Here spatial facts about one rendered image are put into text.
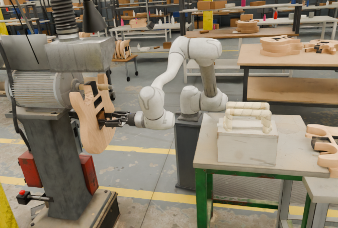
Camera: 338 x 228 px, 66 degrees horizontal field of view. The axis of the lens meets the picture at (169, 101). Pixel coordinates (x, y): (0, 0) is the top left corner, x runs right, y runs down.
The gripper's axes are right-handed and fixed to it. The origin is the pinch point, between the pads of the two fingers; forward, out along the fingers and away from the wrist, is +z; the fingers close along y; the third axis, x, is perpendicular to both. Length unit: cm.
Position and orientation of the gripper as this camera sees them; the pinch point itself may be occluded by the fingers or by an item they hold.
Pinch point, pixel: (102, 118)
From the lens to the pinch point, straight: 152.8
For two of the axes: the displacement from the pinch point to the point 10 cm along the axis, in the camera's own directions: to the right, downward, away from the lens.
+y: 2.1, -4.5, 8.7
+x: -0.9, -8.9, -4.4
